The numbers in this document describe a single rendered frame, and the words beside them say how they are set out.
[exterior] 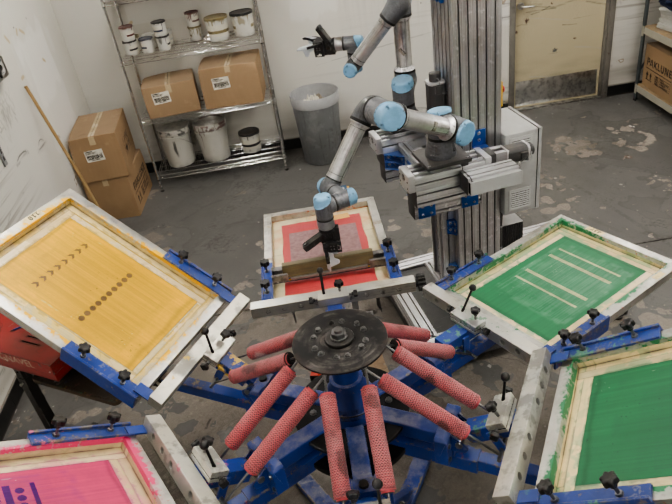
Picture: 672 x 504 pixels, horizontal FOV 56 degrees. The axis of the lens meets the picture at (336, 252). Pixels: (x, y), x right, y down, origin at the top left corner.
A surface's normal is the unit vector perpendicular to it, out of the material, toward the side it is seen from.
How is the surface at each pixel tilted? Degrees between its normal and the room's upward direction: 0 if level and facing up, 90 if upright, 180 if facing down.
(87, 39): 90
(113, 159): 90
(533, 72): 90
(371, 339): 0
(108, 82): 90
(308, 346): 0
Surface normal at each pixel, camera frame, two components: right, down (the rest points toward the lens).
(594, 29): 0.10, 0.54
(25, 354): -0.13, -0.83
